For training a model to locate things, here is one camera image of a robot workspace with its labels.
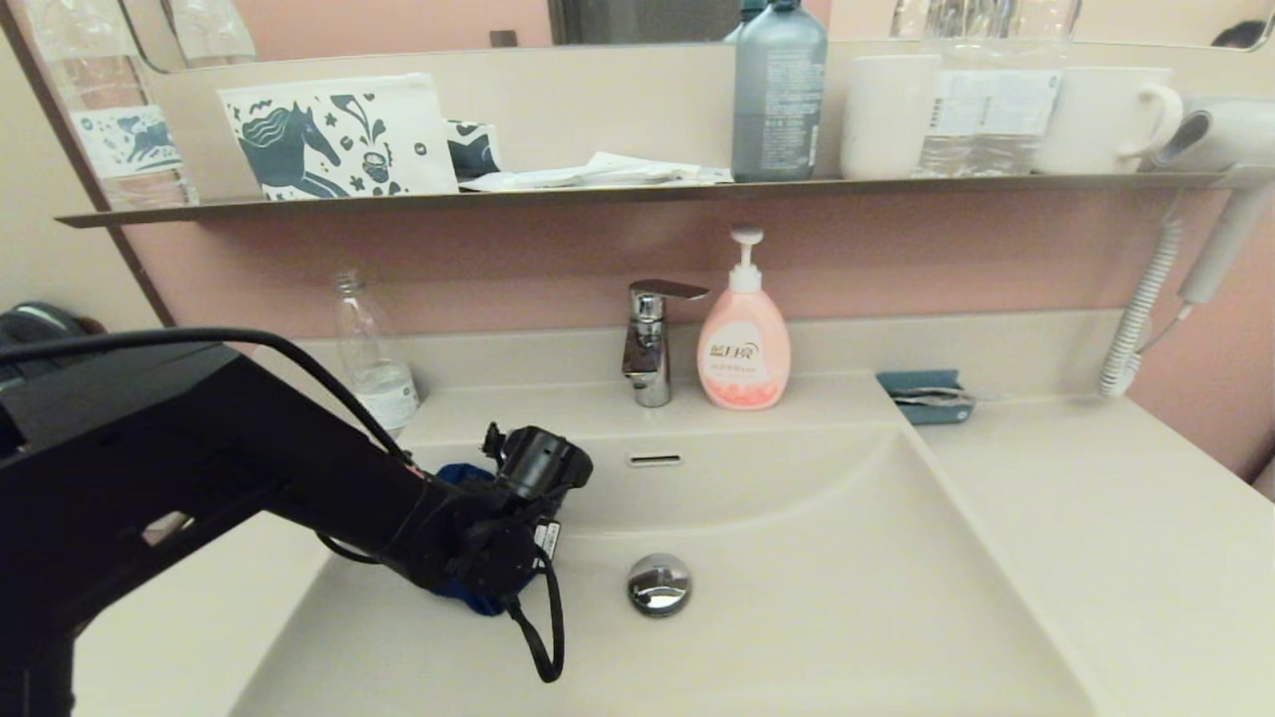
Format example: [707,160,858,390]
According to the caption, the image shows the blue terry cloth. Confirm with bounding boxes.
[434,462,521,617]

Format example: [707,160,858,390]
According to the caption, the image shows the chrome sink faucet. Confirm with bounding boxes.
[622,280,711,408]

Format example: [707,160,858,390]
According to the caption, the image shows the beige moulded sink basin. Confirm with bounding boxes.
[229,373,1107,717]

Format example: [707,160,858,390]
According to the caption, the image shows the chrome drain stopper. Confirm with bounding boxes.
[627,553,693,618]

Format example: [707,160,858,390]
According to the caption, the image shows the small clear water bottle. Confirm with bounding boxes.
[334,269,421,437]

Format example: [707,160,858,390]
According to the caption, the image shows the pink soap pump bottle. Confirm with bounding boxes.
[696,227,793,411]

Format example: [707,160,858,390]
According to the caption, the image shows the white paper packets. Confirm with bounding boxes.
[460,151,735,192]

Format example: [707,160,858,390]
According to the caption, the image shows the small blue print pouch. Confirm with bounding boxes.
[445,119,502,181]

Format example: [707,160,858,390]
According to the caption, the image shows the large horse print pouch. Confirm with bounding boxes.
[217,73,461,202]

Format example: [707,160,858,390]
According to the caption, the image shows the teal blue box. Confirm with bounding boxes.
[877,370,977,426]

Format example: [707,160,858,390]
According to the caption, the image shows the grey toiletry bottle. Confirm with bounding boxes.
[731,0,830,183]

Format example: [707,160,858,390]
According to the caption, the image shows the white hair dryer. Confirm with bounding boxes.
[1150,95,1275,306]

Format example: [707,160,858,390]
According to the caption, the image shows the black looped camera cable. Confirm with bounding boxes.
[503,543,567,685]

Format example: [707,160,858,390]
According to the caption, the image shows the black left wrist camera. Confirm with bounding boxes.
[483,423,596,501]

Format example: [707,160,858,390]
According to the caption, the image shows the dark metal wall shelf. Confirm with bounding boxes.
[57,174,1275,228]

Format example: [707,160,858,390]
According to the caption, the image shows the wall mirror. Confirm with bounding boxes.
[120,0,1275,71]

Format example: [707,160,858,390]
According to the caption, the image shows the white handleless cup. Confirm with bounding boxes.
[840,55,942,181]

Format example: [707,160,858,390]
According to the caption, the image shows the white coiled dryer cord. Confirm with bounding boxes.
[1099,219,1194,399]

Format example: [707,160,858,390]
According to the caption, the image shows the white mug with handle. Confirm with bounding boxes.
[1036,67,1184,175]

